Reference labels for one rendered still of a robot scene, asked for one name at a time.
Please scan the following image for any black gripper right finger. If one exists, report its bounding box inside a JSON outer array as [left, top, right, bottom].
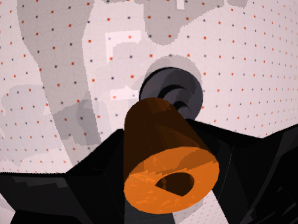
[[186, 119, 298, 224]]

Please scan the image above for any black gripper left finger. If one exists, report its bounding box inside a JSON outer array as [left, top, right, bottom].
[[0, 128, 125, 224]]

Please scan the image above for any orange knob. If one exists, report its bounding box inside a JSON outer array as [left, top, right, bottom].
[[122, 97, 220, 214]]

